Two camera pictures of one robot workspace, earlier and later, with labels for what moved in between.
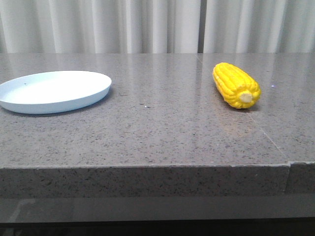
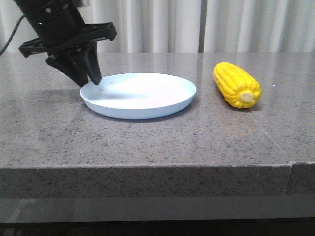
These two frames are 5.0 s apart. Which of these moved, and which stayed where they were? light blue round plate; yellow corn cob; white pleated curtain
Moved: light blue round plate
Stayed: yellow corn cob; white pleated curtain
